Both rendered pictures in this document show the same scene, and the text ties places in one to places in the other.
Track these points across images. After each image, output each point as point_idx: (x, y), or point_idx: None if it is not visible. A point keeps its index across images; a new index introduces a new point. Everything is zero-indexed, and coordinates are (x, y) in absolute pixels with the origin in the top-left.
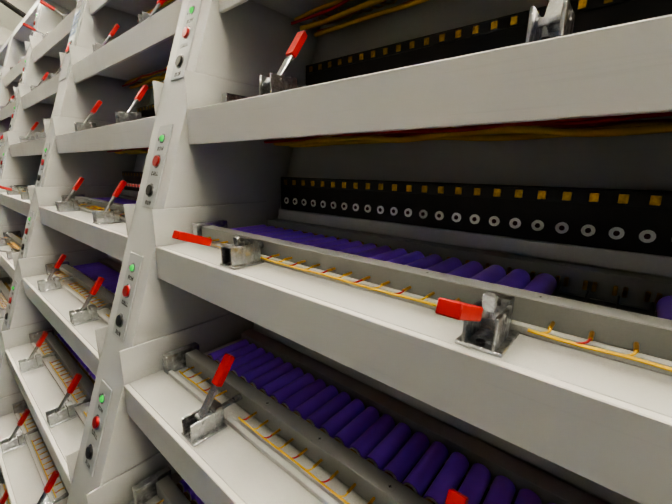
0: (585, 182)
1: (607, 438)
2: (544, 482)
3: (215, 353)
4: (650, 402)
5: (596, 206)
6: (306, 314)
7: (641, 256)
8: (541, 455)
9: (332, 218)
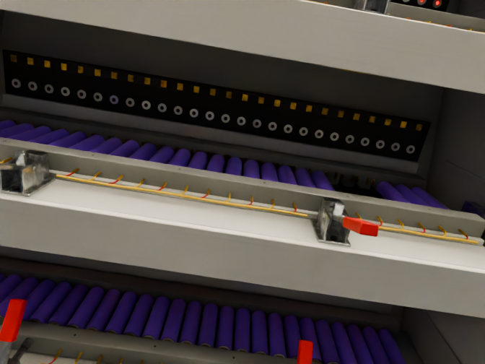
0: (325, 98)
1: (407, 280)
2: (312, 309)
3: None
4: (421, 255)
5: (341, 120)
6: (167, 239)
7: (361, 154)
8: (370, 300)
9: (98, 113)
